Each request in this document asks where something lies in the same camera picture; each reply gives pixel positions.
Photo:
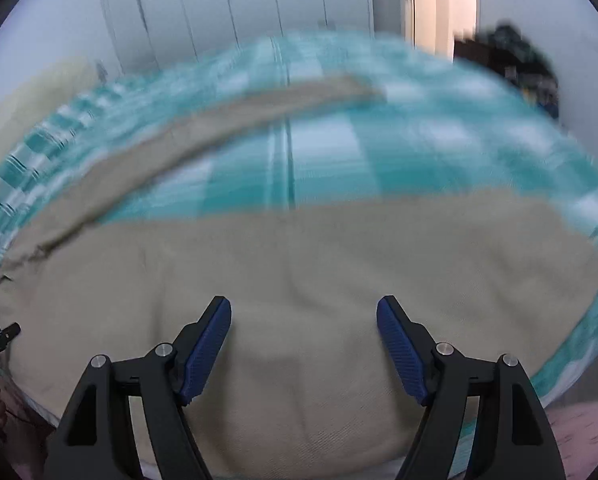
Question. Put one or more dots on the pink cloth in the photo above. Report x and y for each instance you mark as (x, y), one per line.
(584, 440)

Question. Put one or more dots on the dark clutter pile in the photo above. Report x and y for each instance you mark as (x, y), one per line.
(519, 65)

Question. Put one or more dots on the white wardrobe doors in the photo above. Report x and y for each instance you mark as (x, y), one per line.
(239, 5)

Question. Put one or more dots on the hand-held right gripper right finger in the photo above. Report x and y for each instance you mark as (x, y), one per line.
(401, 345)

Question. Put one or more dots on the light wooden door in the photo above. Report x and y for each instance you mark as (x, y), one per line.
(439, 0)

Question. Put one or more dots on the beige pants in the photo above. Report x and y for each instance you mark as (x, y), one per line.
(304, 270)

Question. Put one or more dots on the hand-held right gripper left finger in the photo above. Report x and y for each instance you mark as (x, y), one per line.
(206, 345)

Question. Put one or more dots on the teal checked bedsheet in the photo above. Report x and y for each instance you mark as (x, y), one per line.
(429, 140)

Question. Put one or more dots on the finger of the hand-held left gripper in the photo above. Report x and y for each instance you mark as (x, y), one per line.
(1, 336)

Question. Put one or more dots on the cream pillow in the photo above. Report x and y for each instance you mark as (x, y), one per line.
(24, 105)

